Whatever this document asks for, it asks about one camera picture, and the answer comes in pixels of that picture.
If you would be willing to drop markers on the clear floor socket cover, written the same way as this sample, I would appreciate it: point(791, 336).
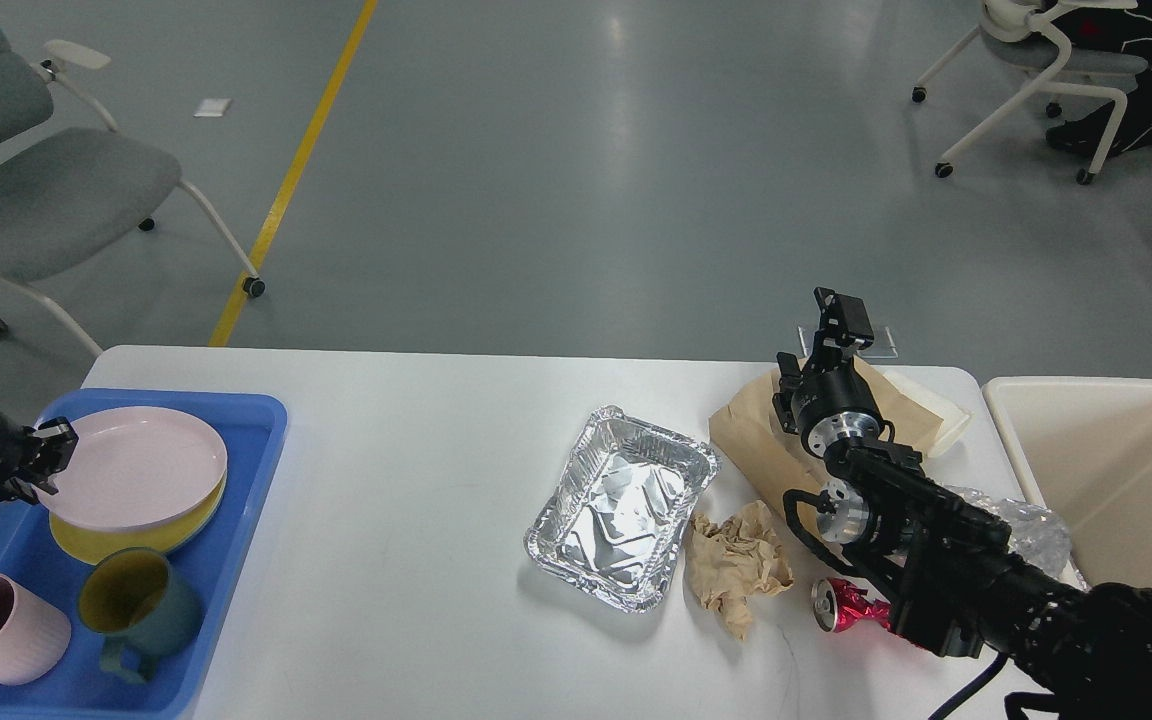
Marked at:
point(882, 349)

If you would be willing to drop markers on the crumpled brown paper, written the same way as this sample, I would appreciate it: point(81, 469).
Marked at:
point(730, 561)

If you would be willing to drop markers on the white wheeled chair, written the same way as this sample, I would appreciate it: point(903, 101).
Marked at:
point(1023, 34)

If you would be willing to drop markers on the pink plate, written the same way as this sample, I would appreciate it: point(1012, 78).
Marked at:
point(137, 467)

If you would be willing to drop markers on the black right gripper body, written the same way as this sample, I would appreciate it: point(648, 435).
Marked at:
point(824, 406)

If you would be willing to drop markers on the aluminium foil tray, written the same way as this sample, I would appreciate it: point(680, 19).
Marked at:
point(614, 524)

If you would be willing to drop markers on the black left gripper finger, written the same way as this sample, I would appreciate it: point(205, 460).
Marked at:
point(47, 450)

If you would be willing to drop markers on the white foam container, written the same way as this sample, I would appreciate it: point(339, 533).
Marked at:
point(954, 418)

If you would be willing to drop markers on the grey office chair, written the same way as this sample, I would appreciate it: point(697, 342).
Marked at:
point(72, 194)

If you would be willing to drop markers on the dark green mug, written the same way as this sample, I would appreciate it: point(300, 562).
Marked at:
point(144, 610)

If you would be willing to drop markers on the beige plastic bin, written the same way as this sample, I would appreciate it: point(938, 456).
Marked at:
point(1082, 447)

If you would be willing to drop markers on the brown paper bag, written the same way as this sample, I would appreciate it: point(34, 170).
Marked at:
point(748, 432)

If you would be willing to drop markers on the crushed red can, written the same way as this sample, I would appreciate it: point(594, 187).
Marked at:
point(838, 604)

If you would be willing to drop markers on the blue plastic tray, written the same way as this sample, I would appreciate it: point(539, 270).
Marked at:
point(253, 429)

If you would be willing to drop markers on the yellow plate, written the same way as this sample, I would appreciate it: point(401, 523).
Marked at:
point(92, 546)

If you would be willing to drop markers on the white paper scrap on floor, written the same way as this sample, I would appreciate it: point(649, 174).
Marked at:
point(212, 107)

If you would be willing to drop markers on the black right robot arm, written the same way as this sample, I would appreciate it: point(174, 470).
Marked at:
point(944, 566)

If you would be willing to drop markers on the crumpled foil and plastic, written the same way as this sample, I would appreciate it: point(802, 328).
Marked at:
point(1038, 534)

